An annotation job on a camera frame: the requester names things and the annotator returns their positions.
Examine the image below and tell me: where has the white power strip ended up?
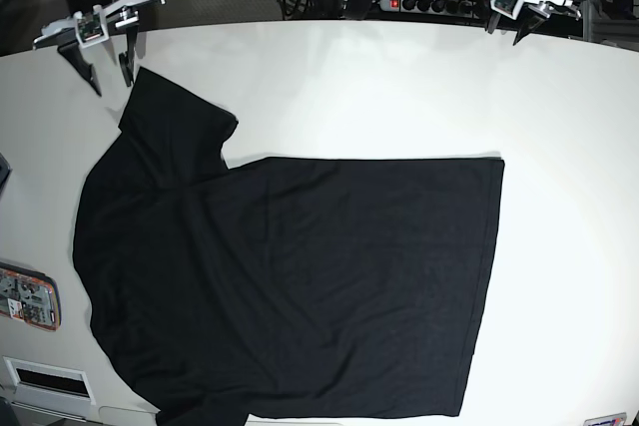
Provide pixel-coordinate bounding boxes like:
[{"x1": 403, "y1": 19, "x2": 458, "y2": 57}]
[{"x1": 378, "y1": 0, "x2": 480, "y2": 19}]

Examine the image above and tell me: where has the sticker at bottom right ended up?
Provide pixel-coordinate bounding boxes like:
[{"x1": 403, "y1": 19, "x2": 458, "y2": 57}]
[{"x1": 583, "y1": 412, "x2": 627, "y2": 426}]

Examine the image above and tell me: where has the black T-shirt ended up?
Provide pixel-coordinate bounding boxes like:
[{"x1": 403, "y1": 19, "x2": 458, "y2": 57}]
[{"x1": 73, "y1": 69, "x2": 505, "y2": 425}]

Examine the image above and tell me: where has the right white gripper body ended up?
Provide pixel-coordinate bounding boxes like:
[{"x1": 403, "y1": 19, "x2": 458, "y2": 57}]
[{"x1": 32, "y1": 0, "x2": 166, "y2": 50}]

